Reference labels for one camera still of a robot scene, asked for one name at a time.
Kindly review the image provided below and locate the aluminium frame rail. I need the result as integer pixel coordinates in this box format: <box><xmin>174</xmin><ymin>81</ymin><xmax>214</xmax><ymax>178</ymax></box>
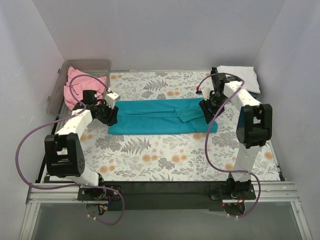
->
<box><xmin>19</xmin><ymin>181</ymin><xmax>312</xmax><ymax>240</ymax></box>

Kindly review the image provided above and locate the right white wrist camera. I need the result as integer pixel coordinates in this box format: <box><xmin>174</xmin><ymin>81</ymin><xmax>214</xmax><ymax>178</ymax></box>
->
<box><xmin>196</xmin><ymin>86</ymin><xmax>211</xmax><ymax>101</ymax></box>

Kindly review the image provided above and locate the floral table mat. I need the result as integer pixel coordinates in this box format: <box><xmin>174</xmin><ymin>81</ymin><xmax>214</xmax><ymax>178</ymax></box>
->
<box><xmin>46</xmin><ymin>70</ymin><xmax>281</xmax><ymax>183</ymax></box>

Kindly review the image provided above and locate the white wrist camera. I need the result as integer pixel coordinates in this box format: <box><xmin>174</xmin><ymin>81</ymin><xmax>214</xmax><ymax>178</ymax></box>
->
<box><xmin>196</xmin><ymin>86</ymin><xmax>211</xmax><ymax>101</ymax></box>
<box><xmin>104</xmin><ymin>92</ymin><xmax>121</xmax><ymax>109</ymax></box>

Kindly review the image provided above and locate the folded white t shirt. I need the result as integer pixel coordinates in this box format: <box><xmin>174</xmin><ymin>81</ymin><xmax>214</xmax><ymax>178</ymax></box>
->
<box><xmin>217</xmin><ymin>65</ymin><xmax>261</xmax><ymax>94</ymax></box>

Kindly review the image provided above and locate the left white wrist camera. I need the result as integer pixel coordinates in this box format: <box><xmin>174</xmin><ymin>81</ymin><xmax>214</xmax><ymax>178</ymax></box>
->
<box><xmin>104</xmin><ymin>92</ymin><xmax>121</xmax><ymax>109</ymax></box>

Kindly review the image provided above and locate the teal t shirt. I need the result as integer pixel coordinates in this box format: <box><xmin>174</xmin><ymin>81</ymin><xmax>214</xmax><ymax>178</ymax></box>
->
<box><xmin>108</xmin><ymin>98</ymin><xmax>209</xmax><ymax>135</ymax></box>

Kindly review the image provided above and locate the pink t shirt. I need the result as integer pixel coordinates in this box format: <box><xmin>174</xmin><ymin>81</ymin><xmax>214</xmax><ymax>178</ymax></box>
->
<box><xmin>63</xmin><ymin>66</ymin><xmax>106</xmax><ymax>110</ymax></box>

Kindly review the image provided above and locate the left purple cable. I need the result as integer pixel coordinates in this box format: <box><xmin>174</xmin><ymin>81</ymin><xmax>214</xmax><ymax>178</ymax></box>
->
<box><xmin>15</xmin><ymin>74</ymin><xmax>125</xmax><ymax>226</ymax></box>

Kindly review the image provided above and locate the folded grey-blue t shirt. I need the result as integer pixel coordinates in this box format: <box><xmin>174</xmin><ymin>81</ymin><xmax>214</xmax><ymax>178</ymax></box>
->
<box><xmin>249</xmin><ymin>92</ymin><xmax>259</xmax><ymax>99</ymax></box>

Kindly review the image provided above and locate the clear plastic bin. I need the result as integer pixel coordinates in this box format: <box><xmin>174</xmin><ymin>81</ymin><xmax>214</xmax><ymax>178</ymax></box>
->
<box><xmin>46</xmin><ymin>58</ymin><xmax>112</xmax><ymax>117</ymax></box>

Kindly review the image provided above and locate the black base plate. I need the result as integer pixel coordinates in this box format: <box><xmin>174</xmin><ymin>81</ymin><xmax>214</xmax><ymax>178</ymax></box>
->
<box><xmin>77</xmin><ymin>181</ymin><xmax>258</xmax><ymax>211</ymax></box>

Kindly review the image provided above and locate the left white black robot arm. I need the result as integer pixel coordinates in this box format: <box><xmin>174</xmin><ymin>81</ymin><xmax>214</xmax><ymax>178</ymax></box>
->
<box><xmin>44</xmin><ymin>90</ymin><xmax>120</xmax><ymax>200</ymax></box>

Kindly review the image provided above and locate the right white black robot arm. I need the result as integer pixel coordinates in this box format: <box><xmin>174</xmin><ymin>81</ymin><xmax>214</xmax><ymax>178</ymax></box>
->
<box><xmin>196</xmin><ymin>68</ymin><xmax>273</xmax><ymax>200</ymax></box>

